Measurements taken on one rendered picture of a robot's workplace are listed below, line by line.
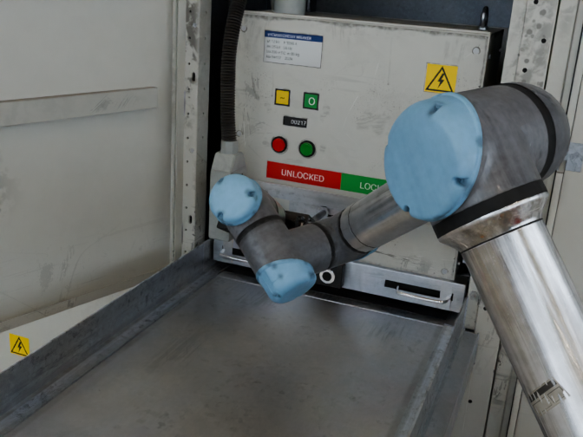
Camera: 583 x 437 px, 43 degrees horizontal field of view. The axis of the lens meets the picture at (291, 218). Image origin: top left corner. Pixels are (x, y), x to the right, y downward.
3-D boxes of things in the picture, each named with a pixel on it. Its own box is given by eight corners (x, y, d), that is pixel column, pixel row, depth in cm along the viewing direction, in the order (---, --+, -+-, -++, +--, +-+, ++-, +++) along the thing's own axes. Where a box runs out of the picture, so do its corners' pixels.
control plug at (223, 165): (229, 243, 145) (232, 157, 139) (207, 238, 147) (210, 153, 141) (245, 231, 152) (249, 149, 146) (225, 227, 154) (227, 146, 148)
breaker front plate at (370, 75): (450, 289, 141) (488, 35, 126) (225, 243, 157) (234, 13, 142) (451, 286, 142) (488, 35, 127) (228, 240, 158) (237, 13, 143)
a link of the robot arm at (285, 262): (345, 264, 105) (307, 204, 109) (284, 286, 98) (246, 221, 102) (323, 291, 111) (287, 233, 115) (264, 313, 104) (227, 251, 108)
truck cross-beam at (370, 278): (461, 313, 142) (466, 285, 140) (212, 259, 159) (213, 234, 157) (465, 303, 146) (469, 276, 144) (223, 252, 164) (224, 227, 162)
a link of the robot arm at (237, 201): (222, 237, 103) (195, 189, 106) (248, 251, 113) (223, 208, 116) (268, 205, 102) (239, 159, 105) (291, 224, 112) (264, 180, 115)
